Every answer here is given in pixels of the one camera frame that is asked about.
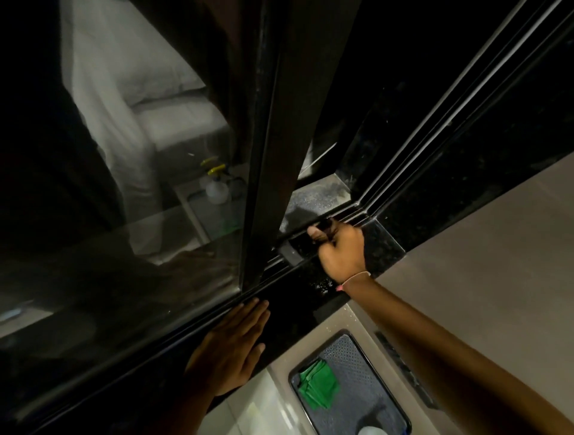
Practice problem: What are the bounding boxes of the person's left hand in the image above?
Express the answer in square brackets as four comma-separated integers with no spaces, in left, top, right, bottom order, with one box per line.
[185,298,272,398]

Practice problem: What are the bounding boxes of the person's right hand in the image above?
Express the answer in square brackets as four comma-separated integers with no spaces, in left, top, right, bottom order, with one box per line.
[307,219,371,292]

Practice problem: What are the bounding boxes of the person's right forearm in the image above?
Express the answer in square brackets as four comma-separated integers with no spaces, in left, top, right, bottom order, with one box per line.
[343,274,574,435]

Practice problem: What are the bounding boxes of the person's left forearm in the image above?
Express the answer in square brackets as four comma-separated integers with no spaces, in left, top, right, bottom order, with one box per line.
[146,385,218,435]

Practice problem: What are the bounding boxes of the black track stopper block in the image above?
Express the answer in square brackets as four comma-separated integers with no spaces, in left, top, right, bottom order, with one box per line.
[280,242,306,268]

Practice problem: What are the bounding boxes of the green cleaning cloth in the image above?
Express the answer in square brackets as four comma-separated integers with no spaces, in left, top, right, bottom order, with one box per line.
[298,359,341,411]

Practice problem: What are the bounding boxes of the grey tray with black rim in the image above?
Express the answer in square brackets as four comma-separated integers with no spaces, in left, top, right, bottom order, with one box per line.
[288,330,412,435]

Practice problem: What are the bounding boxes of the aluminium window track rails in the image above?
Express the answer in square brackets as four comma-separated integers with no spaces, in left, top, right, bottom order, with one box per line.
[356,0,574,222]

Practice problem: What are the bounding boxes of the window glass pane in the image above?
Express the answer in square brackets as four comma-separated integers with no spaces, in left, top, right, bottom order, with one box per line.
[0,0,274,404]

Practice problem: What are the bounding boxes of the pink string bracelet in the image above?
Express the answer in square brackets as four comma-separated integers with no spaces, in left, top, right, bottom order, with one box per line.
[335,271,372,293]

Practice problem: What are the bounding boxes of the black sliding window frame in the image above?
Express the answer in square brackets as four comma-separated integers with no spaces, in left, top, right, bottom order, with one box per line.
[237,0,361,293]

